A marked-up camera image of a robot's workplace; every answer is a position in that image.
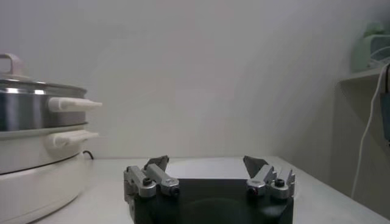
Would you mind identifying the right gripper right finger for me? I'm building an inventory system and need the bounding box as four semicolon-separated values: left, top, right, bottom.
243;155;296;200

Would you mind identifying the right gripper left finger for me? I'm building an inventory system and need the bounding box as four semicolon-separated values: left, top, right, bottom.
123;155;180;202

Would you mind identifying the glass pot lid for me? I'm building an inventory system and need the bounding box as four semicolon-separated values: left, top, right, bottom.
0;53;88;96

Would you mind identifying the stainless steel steamer basket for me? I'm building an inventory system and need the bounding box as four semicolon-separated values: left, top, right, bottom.
0;91;103;132

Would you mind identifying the white shelf unit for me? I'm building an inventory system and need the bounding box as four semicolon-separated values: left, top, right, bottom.
333;66;390;220

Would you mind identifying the white electric pot base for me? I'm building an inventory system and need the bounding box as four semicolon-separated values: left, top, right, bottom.
0;123;101;224

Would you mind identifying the pale green appliance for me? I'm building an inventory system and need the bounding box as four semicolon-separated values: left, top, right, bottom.
352;21;390;73

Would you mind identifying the white hanging cable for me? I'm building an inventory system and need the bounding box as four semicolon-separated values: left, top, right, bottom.
350;62;390;199

